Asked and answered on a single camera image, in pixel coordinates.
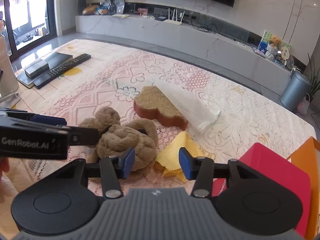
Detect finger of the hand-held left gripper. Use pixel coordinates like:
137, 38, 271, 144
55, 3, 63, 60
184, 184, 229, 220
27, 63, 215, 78
0, 118, 101, 147
0, 108, 67, 127

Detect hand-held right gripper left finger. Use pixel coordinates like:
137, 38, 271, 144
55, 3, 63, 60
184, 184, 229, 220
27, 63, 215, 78
54, 147, 136, 199

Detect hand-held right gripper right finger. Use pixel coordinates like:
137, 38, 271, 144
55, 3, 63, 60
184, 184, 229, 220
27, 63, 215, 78
179, 147, 265, 197

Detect brown plush toy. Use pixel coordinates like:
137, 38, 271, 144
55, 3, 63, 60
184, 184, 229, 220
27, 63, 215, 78
79, 106, 159, 172

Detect person's left hand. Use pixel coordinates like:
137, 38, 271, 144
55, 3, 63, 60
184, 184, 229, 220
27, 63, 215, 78
0, 158, 11, 180

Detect yellow cloth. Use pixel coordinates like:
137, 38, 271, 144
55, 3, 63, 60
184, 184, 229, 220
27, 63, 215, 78
155, 131, 208, 183

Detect metal phone stand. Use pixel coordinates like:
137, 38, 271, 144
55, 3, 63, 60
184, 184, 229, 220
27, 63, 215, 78
0, 91, 22, 108

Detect small grey box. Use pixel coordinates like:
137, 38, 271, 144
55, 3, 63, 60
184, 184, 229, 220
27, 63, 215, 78
24, 59, 49, 78

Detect black remote control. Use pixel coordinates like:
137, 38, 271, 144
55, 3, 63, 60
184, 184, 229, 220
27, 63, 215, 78
33, 53, 92, 90

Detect clear plastic bag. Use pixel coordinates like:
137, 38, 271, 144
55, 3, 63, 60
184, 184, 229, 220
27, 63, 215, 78
147, 77, 222, 135

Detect black notebook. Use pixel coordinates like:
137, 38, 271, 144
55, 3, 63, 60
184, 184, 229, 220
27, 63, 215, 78
17, 52, 73, 90

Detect bread-shaped brown sponge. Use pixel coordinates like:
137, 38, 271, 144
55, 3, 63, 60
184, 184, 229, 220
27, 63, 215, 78
133, 85, 189, 132

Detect beige cardboard box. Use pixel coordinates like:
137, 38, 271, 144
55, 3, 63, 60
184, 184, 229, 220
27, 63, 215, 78
0, 34, 20, 98

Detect pink lace tablecloth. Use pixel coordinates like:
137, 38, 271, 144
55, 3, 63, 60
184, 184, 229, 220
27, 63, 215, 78
27, 46, 317, 198

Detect white checked tablecloth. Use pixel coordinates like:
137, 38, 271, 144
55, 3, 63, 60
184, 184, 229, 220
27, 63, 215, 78
15, 39, 140, 98

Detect red box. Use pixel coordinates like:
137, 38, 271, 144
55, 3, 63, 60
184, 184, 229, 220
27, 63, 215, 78
211, 142, 312, 238

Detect glass sliding door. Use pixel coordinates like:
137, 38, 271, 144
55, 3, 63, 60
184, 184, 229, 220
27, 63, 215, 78
0, 0, 57, 53

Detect marble television console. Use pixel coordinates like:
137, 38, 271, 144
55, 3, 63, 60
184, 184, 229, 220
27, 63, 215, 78
75, 14, 300, 98

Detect orange cardboard box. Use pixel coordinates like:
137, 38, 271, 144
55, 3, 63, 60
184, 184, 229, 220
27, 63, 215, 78
286, 137, 320, 240

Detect woven basket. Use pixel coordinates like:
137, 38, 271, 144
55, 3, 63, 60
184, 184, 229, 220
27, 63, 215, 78
297, 94, 310, 117

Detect grey metal trash can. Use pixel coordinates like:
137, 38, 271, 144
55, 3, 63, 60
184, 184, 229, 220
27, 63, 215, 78
280, 70, 312, 112

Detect crumpled plastic bag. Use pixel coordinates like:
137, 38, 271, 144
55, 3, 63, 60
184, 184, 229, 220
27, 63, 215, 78
101, 0, 125, 14

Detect white router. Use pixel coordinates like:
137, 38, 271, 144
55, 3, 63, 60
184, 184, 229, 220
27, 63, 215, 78
164, 8, 185, 25

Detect teddy bear bouquet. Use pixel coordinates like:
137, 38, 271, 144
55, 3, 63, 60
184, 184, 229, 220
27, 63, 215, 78
266, 36, 282, 60

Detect green painted picture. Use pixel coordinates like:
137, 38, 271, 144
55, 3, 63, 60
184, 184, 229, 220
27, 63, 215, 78
257, 29, 292, 55

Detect round white sign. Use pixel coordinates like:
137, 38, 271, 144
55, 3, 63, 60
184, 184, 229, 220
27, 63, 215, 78
280, 45, 291, 67

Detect long-leaf potted plant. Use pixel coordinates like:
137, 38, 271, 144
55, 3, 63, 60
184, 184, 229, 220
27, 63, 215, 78
304, 52, 320, 103

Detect black cables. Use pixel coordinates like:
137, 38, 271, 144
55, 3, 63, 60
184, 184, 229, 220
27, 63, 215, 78
191, 17, 250, 42

